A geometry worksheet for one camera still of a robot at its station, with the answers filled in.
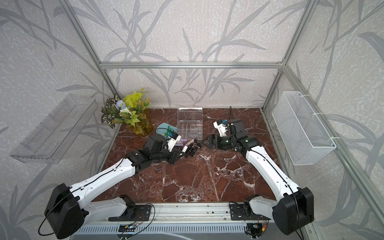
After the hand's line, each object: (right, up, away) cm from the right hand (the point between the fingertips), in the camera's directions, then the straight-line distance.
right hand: (206, 142), depth 75 cm
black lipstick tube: (-4, -5, +23) cm, 24 cm away
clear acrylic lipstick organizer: (-11, +10, +33) cm, 36 cm away
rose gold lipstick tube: (-10, -4, +24) cm, 26 cm away
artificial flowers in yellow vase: (-44, +17, +13) cm, 49 cm away
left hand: (-12, -6, +2) cm, 14 cm away
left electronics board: (-38, -40, -5) cm, 55 cm away
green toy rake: (-26, +4, +30) cm, 39 cm away
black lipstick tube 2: (-9, -10, +18) cm, 23 cm away
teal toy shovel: (-29, +5, +32) cm, 43 cm away
